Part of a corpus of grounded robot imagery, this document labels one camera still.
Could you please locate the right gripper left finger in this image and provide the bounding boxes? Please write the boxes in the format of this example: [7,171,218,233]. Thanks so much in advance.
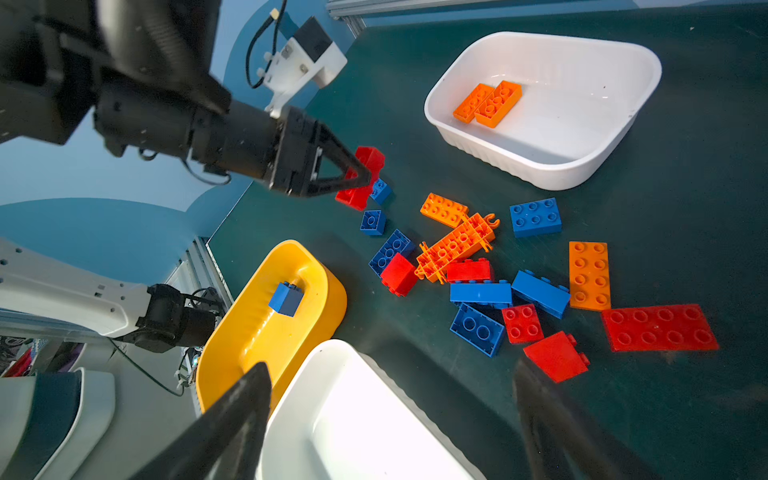
[133,362,272,479]

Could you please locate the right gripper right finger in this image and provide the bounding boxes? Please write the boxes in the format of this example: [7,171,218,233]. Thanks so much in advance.
[513,358,660,479]

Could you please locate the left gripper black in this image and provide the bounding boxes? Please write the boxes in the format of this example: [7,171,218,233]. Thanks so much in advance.
[265,107,372,197]

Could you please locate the red 2x4 lego brick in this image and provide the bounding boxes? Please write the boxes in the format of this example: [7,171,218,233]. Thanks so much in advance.
[334,146,387,212]

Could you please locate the blue 2x3 lego brick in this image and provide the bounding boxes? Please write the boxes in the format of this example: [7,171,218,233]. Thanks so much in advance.
[370,179,392,205]

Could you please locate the small blue 2x2 brick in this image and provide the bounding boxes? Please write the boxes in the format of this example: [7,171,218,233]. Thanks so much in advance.
[360,210,387,236]

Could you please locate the blue 2x4 brick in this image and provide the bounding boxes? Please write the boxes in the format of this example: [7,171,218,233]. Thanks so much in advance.
[369,229,415,276]

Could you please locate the red cube brick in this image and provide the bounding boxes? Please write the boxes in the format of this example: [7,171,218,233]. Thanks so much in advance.
[381,253,418,297]

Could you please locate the small orange lego brick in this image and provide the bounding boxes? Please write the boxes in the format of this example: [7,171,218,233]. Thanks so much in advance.
[453,83,494,124]

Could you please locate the orange 2x4 lego brick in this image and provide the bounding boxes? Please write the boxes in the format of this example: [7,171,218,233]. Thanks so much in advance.
[475,81,522,128]

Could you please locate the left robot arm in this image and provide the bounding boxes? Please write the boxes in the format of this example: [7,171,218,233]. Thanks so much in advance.
[1,1,377,353]

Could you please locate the red sloped brick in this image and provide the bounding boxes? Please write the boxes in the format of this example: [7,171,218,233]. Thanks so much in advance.
[523,331,590,383]

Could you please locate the near white plastic bin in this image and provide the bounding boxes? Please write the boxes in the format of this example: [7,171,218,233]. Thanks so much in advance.
[256,339,484,479]

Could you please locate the white plastic bin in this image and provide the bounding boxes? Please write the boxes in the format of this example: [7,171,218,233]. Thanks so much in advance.
[424,32,662,191]
[256,339,484,479]

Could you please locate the red 2x2 plate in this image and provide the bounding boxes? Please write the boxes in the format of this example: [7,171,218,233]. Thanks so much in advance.
[501,304,544,344]

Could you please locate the blue 2x2 open brick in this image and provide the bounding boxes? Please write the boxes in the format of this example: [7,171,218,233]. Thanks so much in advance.
[450,303,506,358]

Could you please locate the yellow plastic bin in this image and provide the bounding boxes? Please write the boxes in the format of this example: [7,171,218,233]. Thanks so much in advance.
[196,240,347,412]

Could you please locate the blue long brick right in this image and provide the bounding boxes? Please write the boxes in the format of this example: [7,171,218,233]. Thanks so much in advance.
[511,270,571,319]

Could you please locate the blue long brick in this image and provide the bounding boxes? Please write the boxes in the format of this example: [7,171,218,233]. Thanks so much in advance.
[511,270,571,319]
[450,280,514,309]

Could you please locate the large red lego plate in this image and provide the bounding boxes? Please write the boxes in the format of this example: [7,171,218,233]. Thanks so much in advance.
[601,304,719,352]

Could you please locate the orange lego chassis piece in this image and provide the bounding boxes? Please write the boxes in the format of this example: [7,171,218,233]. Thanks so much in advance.
[415,213,500,284]

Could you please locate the orange 2x4 plate right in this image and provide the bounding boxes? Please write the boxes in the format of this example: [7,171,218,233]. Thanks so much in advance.
[569,241,611,311]

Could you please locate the red long brick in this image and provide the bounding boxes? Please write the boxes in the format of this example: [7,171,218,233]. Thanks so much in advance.
[445,258,494,284]

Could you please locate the blue 2x3 brick far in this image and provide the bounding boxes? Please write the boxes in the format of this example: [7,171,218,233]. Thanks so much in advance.
[510,198,562,238]

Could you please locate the far white plastic bin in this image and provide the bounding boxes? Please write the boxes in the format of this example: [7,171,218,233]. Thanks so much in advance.
[424,32,662,191]

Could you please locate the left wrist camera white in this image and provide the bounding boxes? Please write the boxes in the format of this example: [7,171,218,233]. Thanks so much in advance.
[262,17,347,119]

